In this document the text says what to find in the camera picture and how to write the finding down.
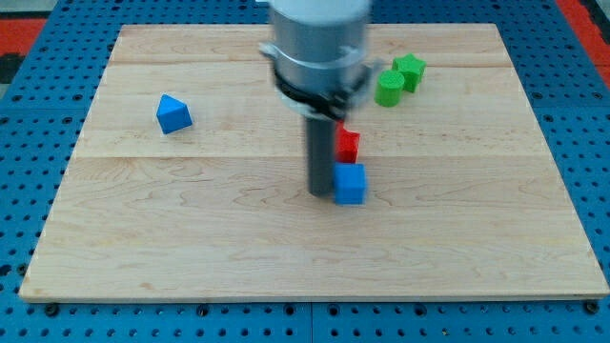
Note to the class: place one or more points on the green cylinder block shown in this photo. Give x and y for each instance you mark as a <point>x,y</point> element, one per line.
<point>389,87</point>

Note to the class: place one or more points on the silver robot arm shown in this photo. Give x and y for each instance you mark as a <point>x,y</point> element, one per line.
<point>318,55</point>

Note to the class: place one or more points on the blue triangular prism block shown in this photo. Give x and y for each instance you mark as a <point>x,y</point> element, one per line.
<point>172,114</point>

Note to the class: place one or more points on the green star block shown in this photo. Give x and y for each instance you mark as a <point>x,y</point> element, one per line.
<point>412,69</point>

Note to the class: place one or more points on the red star block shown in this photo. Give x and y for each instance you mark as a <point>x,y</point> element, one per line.
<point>346,144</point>

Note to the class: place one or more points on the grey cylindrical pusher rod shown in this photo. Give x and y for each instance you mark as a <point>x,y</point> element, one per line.
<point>320,148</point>

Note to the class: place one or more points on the wooden board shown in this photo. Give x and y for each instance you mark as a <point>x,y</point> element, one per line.
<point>464,200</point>

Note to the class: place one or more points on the blue cube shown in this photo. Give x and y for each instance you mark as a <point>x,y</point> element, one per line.
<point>350,184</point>

